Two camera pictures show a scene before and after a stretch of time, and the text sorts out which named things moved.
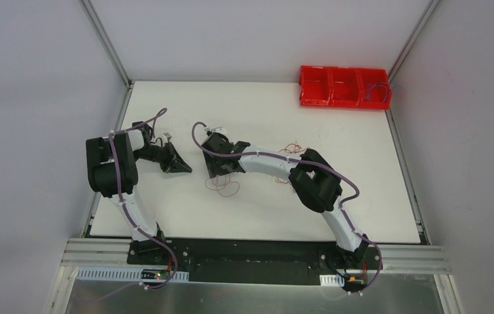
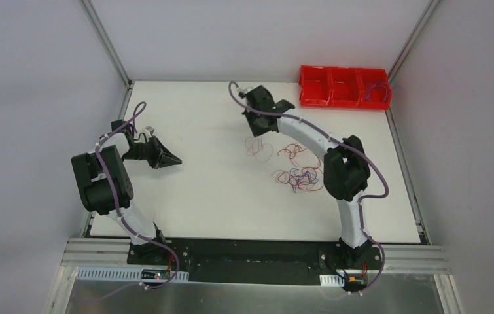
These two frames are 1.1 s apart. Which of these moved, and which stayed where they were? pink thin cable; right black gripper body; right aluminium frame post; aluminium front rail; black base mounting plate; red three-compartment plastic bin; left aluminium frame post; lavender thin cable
Moved: pink thin cable; right black gripper body
Stayed: left aluminium frame post; aluminium front rail; right aluminium frame post; lavender thin cable; red three-compartment plastic bin; black base mounting plate
